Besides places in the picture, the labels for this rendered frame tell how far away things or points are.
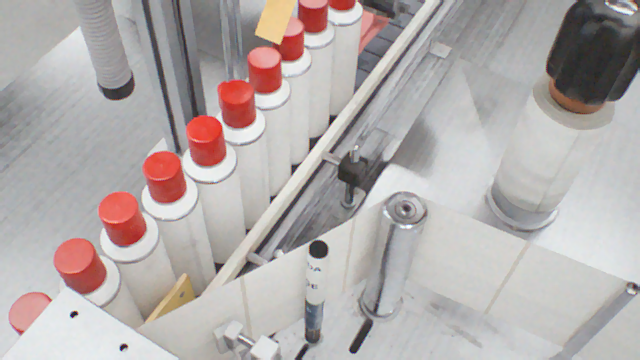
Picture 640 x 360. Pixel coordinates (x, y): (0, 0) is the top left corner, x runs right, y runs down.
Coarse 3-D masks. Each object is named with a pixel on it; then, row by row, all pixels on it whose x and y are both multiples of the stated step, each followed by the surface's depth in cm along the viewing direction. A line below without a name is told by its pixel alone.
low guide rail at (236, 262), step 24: (432, 0) 93; (408, 24) 89; (384, 72) 84; (360, 96) 80; (336, 120) 77; (312, 168) 74; (288, 192) 71; (264, 216) 69; (240, 264) 66; (216, 288) 63
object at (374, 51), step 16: (400, 0) 98; (416, 0) 98; (400, 16) 95; (432, 16) 96; (384, 32) 93; (400, 32) 93; (416, 32) 93; (368, 48) 91; (384, 48) 91; (368, 64) 89; (384, 80) 89; (336, 144) 80; (288, 208) 74; (240, 272) 68
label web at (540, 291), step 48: (336, 240) 53; (432, 240) 57; (480, 240) 53; (240, 288) 49; (288, 288) 54; (336, 288) 61; (432, 288) 63; (480, 288) 59; (528, 288) 55; (576, 288) 52; (192, 336) 51
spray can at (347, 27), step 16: (336, 0) 68; (352, 0) 68; (336, 16) 69; (352, 16) 70; (336, 32) 71; (352, 32) 71; (336, 48) 72; (352, 48) 73; (336, 64) 75; (352, 64) 76; (336, 80) 77; (352, 80) 78; (336, 96) 79; (352, 96) 81; (336, 112) 81
